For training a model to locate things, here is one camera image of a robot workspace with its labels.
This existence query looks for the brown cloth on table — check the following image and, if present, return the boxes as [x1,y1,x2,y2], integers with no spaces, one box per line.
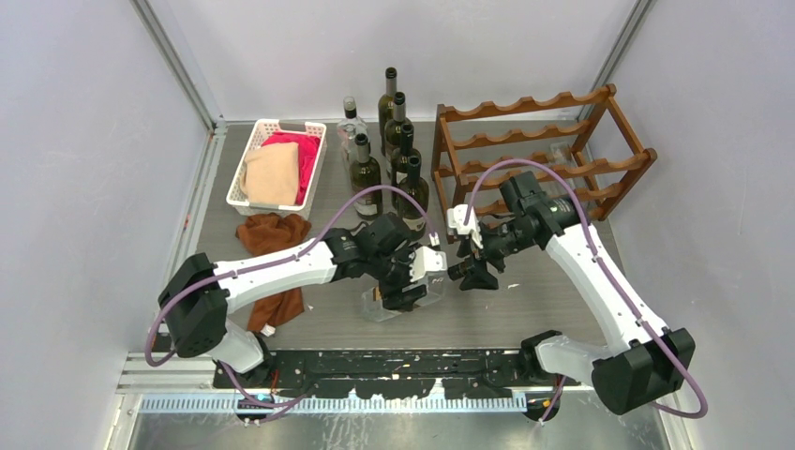
[235,213,312,333]

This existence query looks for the dark wine bottle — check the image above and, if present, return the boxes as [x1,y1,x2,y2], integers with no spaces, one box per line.
[378,67,398,137]
[384,91,410,180]
[397,156,429,240]
[391,123,422,193]

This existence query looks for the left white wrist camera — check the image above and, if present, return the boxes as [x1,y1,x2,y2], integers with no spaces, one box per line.
[410,246,448,283]

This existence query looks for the clear bottle black cap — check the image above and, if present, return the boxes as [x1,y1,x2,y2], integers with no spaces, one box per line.
[337,96,368,173]

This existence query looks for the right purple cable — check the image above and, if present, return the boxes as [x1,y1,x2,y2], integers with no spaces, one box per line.
[462,157,710,420]

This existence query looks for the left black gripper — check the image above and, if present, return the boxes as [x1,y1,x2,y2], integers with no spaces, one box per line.
[367,245,428,309]

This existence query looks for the pink red cloth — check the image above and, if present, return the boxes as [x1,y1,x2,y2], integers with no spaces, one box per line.
[261,131,321,205]

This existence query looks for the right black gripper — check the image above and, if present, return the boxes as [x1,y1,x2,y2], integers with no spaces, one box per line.
[457,218,536,290]

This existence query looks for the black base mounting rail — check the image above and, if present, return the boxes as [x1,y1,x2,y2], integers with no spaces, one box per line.
[237,349,560,399]

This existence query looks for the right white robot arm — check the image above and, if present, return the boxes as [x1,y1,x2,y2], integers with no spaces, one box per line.
[446,172,696,415]

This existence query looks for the brown bottle gold cap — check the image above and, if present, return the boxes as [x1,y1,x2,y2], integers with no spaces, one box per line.
[350,133,383,220]

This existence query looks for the purple cable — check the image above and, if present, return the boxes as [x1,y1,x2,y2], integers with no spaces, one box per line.
[462,157,710,420]
[143,184,443,425]

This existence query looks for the clear square liquor bottle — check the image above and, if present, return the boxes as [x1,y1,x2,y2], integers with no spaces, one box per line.
[361,276,445,323]

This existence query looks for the dark wine bottle back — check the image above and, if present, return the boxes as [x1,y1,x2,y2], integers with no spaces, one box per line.
[378,67,398,137]

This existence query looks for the white plastic basket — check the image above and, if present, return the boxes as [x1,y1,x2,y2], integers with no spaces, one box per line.
[226,119,327,219]

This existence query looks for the dark wine bottle front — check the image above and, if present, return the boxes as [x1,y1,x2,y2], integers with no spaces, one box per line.
[397,156,429,240]

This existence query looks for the beige folded cloth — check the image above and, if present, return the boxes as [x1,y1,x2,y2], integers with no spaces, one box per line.
[241,142,300,205]

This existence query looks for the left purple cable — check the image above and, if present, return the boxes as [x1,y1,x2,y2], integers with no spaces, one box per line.
[143,184,443,425]

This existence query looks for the brown wooden wine rack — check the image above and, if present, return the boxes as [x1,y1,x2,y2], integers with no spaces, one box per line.
[430,84,657,220]

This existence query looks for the clear glass wine bottle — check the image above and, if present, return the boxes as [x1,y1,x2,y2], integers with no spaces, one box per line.
[546,141,601,216]

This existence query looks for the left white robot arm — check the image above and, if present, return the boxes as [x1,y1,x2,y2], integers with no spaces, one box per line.
[157,213,447,387]

